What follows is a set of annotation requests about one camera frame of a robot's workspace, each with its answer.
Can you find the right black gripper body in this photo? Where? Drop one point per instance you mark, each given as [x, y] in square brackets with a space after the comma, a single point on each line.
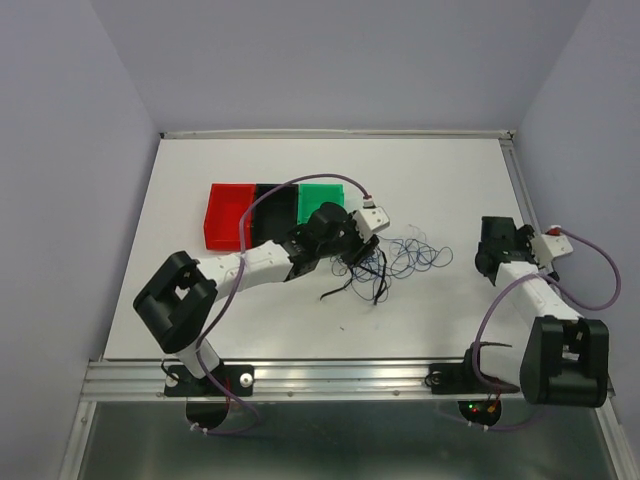
[523, 237]

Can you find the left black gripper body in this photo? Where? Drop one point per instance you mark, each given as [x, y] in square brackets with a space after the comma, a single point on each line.
[347, 240]

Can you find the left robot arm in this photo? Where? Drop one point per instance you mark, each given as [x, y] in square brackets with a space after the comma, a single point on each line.
[176, 302]

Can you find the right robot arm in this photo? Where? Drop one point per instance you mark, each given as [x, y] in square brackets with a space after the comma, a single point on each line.
[565, 359]

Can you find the green plastic bin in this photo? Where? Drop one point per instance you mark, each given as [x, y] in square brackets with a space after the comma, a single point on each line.
[312, 196]

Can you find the black plastic bin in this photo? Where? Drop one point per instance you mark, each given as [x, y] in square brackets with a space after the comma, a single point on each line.
[274, 216]

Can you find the red plastic bin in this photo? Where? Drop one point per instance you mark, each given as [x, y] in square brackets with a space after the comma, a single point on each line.
[227, 202]

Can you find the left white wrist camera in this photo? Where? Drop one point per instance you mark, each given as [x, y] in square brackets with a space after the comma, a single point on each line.
[370, 219]

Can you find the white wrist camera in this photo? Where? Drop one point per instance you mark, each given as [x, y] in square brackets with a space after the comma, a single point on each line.
[370, 219]
[548, 246]

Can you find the aluminium right side rail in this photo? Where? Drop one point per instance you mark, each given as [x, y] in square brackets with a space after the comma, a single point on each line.
[518, 183]

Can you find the aluminium rail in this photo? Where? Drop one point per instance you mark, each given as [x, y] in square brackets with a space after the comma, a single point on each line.
[518, 183]
[278, 381]
[337, 134]

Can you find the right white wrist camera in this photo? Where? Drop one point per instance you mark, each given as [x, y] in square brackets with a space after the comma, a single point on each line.
[548, 246]

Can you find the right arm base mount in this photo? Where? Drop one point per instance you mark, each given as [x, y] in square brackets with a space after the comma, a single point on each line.
[446, 379]

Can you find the aluminium back rail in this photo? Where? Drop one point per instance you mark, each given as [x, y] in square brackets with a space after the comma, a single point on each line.
[337, 134]

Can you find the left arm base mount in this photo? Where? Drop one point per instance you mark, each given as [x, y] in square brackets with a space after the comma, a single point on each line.
[209, 399]

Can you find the aluminium front rail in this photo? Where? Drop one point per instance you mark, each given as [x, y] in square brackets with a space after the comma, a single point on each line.
[278, 381]

